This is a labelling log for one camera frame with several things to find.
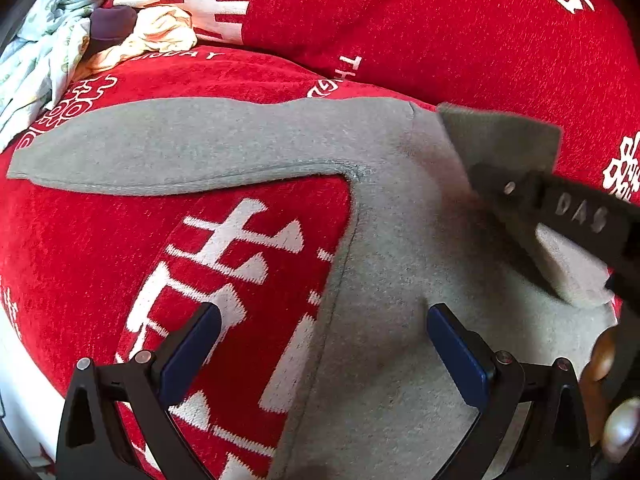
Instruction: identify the pale floral cloth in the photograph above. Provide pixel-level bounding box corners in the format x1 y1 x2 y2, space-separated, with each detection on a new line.
0 0 133 153

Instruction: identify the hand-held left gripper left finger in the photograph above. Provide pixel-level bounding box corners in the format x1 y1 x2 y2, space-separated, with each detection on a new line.
55 302 223 480

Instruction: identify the person's right hand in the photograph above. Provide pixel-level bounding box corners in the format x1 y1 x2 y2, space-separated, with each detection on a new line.
584 329 640 462

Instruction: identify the purple cloth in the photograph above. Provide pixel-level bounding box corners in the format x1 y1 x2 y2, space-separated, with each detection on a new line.
89 6 140 46

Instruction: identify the grey garment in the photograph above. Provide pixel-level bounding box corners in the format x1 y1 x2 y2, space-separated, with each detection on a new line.
7 95 618 480

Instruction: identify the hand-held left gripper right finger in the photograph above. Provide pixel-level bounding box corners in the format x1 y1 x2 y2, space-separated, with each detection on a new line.
427 302 593 480

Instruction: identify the red printed blanket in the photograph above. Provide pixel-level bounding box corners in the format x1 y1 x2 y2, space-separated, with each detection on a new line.
0 0 640 480

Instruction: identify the cream cloth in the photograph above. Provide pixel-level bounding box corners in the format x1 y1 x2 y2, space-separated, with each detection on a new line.
82 4 198 73

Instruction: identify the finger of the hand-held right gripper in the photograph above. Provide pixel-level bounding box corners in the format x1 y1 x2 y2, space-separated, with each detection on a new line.
479 194 557 295
470 162 640 273

